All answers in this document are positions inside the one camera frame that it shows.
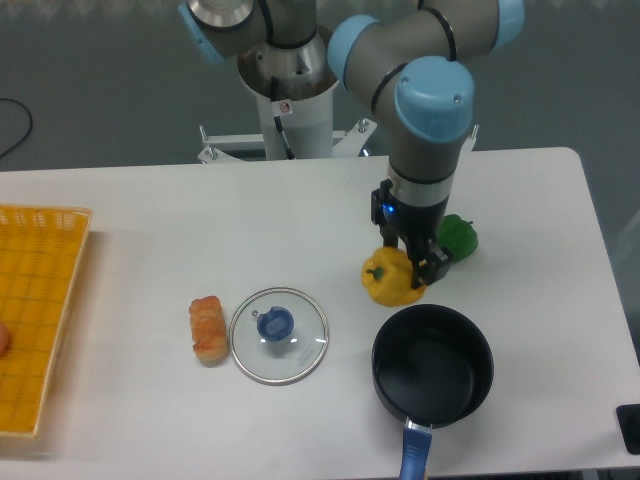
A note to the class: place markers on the red fruit in basket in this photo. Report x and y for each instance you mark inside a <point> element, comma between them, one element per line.
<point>5,337</point>

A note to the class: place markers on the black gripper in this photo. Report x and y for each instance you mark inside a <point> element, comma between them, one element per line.
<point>416,227</point>

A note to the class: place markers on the yellow woven basket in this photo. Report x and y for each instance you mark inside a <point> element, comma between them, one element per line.
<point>41,252</point>

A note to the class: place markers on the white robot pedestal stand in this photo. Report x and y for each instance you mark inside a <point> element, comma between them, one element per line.
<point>427,106</point>

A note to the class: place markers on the glass lid blue knob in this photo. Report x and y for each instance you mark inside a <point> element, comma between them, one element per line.
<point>278,336</point>

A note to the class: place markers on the green bell pepper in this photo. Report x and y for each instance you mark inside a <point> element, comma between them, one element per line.
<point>457,236</point>

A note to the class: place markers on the black device at table edge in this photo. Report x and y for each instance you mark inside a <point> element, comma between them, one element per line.
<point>628,417</point>

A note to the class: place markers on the black pot blue handle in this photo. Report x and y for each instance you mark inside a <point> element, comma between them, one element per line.
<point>431,367</point>

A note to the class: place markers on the yellow bell pepper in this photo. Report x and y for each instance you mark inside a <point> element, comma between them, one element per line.
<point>387,278</point>

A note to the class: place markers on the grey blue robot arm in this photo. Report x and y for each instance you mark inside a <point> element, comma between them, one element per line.
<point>281,49</point>

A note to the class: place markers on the orange bread loaf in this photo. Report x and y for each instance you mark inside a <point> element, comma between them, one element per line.
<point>208,329</point>

